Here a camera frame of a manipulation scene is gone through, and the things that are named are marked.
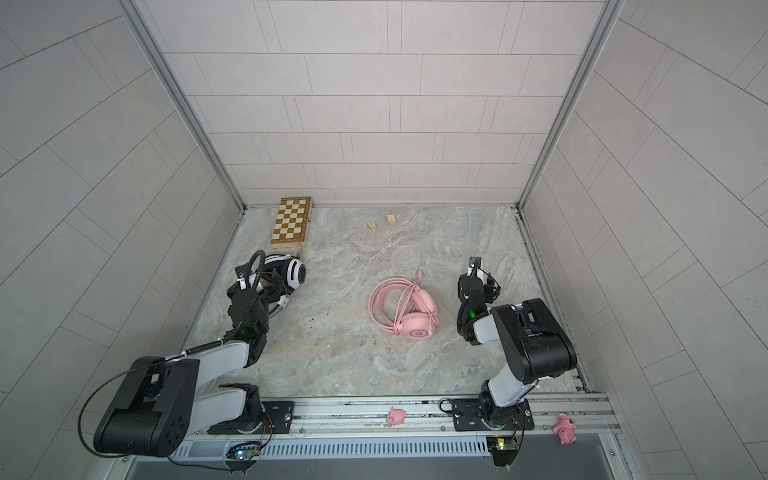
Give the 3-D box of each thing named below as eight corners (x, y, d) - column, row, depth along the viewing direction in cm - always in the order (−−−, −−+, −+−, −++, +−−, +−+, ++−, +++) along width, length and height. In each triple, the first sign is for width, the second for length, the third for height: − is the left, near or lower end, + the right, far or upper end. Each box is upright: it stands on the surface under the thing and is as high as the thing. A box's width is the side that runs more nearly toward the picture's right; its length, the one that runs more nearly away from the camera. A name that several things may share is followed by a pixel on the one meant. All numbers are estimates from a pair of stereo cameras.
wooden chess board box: (268, 248, 105) (265, 244, 103) (284, 201, 120) (283, 196, 118) (304, 248, 105) (302, 244, 103) (316, 201, 120) (315, 196, 118)
